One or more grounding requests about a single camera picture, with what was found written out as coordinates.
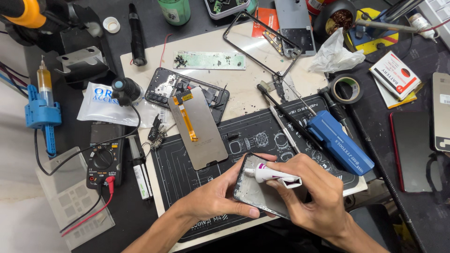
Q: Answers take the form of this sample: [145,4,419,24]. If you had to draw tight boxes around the person's right hand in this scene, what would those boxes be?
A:
[265,153,353,240]

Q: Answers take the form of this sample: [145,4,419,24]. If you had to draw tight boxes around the person's left hand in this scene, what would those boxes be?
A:
[177,153,278,235]

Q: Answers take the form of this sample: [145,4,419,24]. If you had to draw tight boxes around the black phone frame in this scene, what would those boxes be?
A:
[233,153,304,220]

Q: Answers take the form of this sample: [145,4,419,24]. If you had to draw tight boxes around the white purple glue tube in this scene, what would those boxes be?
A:
[244,162,303,189]

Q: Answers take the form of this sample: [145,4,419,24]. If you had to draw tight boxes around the black printed repair mat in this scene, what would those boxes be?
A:
[151,94,360,243]

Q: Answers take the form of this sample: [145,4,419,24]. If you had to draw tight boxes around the blue screwdriver set case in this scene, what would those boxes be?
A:
[306,110,375,176]

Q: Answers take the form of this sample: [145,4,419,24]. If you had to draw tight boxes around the grey phone display panel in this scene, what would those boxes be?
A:
[167,86,229,171]

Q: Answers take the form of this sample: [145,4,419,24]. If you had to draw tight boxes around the silver metal spudger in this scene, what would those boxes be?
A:
[269,104,301,154]

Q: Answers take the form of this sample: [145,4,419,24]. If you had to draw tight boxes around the pile of small black parts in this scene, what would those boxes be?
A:
[147,114,168,152]

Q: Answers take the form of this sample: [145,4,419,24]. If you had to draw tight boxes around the long black spudger tool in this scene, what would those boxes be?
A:
[256,84,325,152]

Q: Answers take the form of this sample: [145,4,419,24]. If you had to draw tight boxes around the black precision screwdriver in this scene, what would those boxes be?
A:
[318,86,354,138]

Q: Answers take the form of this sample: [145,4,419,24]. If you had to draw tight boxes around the dark desk mat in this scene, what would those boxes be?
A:
[329,34,450,253]

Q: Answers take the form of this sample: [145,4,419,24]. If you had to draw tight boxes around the red-edged black phone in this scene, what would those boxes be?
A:
[389,111,444,193]

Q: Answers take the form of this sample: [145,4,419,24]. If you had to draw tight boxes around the red multimeter probe lead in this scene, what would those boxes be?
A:
[61,176,116,237]

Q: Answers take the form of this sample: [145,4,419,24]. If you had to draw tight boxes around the black tape roll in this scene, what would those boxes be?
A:
[330,73,365,104]

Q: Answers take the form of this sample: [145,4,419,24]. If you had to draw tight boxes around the black digital multimeter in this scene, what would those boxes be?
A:
[86,123,126,190]

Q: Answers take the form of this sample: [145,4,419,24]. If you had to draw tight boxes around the small metal shield parts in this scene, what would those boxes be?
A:
[266,71,300,103]

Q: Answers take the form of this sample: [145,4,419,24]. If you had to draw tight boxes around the beige work board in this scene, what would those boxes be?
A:
[120,21,368,253]

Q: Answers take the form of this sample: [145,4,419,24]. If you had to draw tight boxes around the yellow flat box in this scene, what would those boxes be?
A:
[373,77,424,110]

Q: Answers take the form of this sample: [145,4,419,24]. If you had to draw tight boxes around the opened black phone body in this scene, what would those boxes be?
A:
[144,67,230,124]

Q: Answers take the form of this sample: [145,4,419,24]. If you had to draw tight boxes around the black cylindrical magnifier lamp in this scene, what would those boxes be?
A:
[111,77,143,107]

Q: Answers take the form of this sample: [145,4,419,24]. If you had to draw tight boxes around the green screw strip mat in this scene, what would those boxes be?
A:
[172,51,247,70]

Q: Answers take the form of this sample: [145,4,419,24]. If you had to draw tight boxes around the clear plastic stencil sheet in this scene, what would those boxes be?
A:
[35,146,116,251]

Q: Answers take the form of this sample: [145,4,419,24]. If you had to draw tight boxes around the crumpled white plastic wrap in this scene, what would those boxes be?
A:
[308,28,366,74]

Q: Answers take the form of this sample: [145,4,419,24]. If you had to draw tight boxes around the white printed plastic bag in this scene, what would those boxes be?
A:
[76,82,170,128]

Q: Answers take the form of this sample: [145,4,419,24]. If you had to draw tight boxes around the white red battery box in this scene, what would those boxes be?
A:
[369,51,422,101]

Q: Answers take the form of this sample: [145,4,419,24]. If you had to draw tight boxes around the beige phone back cover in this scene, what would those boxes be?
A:
[432,72,450,153]

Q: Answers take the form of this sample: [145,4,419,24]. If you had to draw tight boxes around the thin black phone bezel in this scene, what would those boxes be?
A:
[222,10,303,78]

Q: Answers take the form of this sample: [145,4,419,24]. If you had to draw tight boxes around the phone circuit board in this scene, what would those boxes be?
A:
[262,30,285,56]

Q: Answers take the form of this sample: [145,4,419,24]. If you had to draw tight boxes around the yellow blue soldering stand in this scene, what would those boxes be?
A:
[344,7,400,56]

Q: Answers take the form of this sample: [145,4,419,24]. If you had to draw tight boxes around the grey phone back housing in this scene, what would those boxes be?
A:
[274,0,316,58]

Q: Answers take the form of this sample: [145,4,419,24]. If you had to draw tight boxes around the black brass wool tip cleaner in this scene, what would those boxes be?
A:
[313,0,358,38]

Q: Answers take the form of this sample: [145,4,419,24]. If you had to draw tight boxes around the black pen-shaped tool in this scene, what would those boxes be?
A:
[128,2,148,67]

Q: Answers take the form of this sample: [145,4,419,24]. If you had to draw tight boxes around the orange card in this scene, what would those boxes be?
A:
[251,7,281,39]

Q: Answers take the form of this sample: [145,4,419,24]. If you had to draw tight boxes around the blue syringe holder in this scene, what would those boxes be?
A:
[24,84,62,157]

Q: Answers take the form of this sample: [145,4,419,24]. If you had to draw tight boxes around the red can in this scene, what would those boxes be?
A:
[305,0,327,16]

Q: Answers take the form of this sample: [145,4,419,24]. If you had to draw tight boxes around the green bottle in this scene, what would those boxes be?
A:
[157,0,191,26]

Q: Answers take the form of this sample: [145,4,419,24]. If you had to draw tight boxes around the white parts tray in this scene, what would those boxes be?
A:
[204,0,251,20]

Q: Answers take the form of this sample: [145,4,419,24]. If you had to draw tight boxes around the small white bottle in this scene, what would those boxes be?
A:
[407,13,440,40]

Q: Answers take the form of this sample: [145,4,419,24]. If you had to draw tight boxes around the white round cap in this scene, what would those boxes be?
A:
[103,16,121,34]

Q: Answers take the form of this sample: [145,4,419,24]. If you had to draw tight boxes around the yellow liquid syringe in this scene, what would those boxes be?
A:
[37,55,54,107]

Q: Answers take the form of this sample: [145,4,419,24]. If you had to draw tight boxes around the white keyboard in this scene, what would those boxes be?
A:
[418,0,450,36]

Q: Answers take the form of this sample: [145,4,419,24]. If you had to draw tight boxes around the black microscope stand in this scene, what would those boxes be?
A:
[0,0,117,89]

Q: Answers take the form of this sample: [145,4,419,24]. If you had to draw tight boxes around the black multimeter lead cable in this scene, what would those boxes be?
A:
[34,104,142,233]

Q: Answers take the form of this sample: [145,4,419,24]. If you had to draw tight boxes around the thin red wire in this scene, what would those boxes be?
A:
[159,33,173,67]

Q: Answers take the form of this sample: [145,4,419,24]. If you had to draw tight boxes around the grey metal bracket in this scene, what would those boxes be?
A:
[55,46,110,85]

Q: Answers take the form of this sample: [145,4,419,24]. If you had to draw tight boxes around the bundle of coloured cables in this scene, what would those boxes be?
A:
[0,60,29,100]

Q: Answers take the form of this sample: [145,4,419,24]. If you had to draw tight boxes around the orange yellow handle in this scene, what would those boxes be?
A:
[0,0,49,29]

